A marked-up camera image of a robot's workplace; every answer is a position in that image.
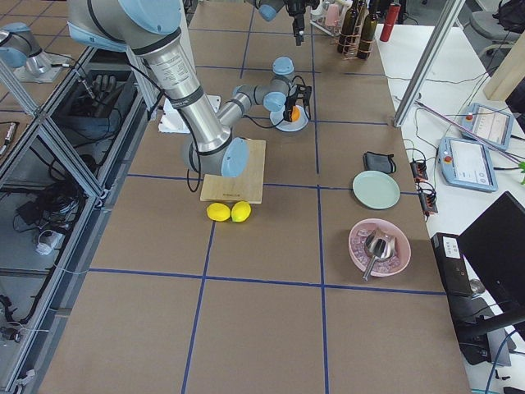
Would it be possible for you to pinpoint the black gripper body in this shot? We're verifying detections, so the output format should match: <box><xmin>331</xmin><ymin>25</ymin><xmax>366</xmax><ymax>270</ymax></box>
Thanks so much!
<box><xmin>285</xmin><ymin>84</ymin><xmax>312</xmax><ymax>109</ymax></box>
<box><xmin>285</xmin><ymin>0</ymin><xmax>320</xmax><ymax>35</ymax></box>

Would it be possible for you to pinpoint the orange mandarin fruit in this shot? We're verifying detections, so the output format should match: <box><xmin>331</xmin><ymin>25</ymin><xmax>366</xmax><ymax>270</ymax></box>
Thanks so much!
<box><xmin>288</xmin><ymin>105</ymin><xmax>300</xmax><ymax>122</ymax></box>

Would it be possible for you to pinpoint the light blue plate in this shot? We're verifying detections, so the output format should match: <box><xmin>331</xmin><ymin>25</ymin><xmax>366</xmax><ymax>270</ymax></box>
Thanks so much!
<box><xmin>270</xmin><ymin>105</ymin><xmax>308</xmax><ymax>132</ymax></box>

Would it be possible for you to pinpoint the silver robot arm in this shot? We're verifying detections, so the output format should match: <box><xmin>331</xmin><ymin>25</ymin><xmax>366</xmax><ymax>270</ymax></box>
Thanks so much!
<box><xmin>68</xmin><ymin>1</ymin><xmax>312</xmax><ymax>177</ymax></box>
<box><xmin>253</xmin><ymin>0</ymin><xmax>320</xmax><ymax>46</ymax></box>

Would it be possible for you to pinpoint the light green plate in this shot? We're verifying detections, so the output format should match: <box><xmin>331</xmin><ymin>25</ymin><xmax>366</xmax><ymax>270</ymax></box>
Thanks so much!
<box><xmin>352</xmin><ymin>171</ymin><xmax>400</xmax><ymax>209</ymax></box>

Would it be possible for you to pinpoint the wooden cutting board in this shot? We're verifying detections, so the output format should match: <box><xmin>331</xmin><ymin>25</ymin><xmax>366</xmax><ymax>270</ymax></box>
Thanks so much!
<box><xmin>200</xmin><ymin>139</ymin><xmax>267</xmax><ymax>204</ymax></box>

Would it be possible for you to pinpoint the red cylinder bottle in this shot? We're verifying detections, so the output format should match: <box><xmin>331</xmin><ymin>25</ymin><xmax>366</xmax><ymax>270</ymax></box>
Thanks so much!
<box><xmin>380</xmin><ymin>2</ymin><xmax>401</xmax><ymax>42</ymax></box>

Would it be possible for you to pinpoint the dark grey folded cloth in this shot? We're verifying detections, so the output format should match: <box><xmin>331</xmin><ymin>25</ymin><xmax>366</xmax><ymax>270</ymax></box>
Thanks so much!
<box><xmin>363</xmin><ymin>151</ymin><xmax>397</xmax><ymax>174</ymax></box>

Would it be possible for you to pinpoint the yellow lemon upper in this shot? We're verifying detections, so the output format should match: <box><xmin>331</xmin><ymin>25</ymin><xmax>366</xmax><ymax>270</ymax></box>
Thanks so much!
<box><xmin>231</xmin><ymin>201</ymin><xmax>252</xmax><ymax>222</ymax></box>

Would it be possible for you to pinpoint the yellow lemon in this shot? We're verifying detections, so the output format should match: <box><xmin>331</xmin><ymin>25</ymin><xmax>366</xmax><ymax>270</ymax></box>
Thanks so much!
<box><xmin>231</xmin><ymin>201</ymin><xmax>252</xmax><ymax>222</ymax></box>
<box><xmin>206</xmin><ymin>203</ymin><xmax>231</xmax><ymax>222</ymax></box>

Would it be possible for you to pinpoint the yellow lemon lower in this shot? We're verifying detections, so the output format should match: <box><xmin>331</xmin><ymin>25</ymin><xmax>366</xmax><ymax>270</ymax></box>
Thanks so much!
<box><xmin>206</xmin><ymin>203</ymin><xmax>231</xmax><ymax>222</ymax></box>

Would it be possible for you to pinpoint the orange black connector block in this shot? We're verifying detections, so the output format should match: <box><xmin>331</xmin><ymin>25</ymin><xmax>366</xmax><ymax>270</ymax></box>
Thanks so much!
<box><xmin>410</xmin><ymin>160</ymin><xmax>428</xmax><ymax>182</ymax></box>

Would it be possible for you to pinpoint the metal scoop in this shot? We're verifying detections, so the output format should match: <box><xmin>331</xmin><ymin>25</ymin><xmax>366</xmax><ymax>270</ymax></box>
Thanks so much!
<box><xmin>363</xmin><ymin>227</ymin><xmax>396</xmax><ymax>282</ymax></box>

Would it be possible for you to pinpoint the pink bowl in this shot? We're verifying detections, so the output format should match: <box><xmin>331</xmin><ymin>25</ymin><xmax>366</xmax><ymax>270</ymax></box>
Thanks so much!
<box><xmin>348</xmin><ymin>218</ymin><xmax>411</xmax><ymax>277</ymax></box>

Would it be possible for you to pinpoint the teach pendant near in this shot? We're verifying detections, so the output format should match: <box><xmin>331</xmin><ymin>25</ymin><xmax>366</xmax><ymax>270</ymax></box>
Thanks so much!
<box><xmin>438</xmin><ymin>137</ymin><xmax>498</xmax><ymax>192</ymax></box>

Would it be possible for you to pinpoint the teach pendant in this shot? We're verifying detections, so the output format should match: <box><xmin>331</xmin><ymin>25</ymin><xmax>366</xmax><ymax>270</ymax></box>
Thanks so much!
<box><xmin>459</xmin><ymin>103</ymin><xmax>514</xmax><ymax>150</ymax></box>
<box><xmin>438</xmin><ymin>137</ymin><xmax>498</xmax><ymax>192</ymax></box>

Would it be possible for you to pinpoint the teach pendant far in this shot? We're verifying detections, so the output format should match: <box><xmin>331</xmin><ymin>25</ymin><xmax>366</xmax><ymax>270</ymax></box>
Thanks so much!
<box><xmin>459</xmin><ymin>103</ymin><xmax>514</xmax><ymax>150</ymax></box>

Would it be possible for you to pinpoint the black desktop box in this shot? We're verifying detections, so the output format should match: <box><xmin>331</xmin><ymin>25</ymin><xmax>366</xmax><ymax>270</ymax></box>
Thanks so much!
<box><xmin>431</xmin><ymin>232</ymin><xmax>473</xmax><ymax>297</ymax></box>

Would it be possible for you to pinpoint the black computer monitor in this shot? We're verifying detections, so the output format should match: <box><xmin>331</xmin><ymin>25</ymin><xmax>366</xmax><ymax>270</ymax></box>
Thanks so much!
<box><xmin>459</xmin><ymin>191</ymin><xmax>524</xmax><ymax>306</ymax></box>

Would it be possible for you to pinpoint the copper wire bottle rack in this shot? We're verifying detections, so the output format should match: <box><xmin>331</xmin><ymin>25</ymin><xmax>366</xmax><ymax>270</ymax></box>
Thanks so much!
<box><xmin>342</xmin><ymin>1</ymin><xmax>371</xmax><ymax>59</ymax></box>

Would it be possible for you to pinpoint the aluminium frame post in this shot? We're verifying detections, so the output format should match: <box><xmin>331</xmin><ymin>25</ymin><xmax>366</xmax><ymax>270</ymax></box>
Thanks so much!
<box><xmin>393</xmin><ymin>0</ymin><xmax>465</xmax><ymax>127</ymax></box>

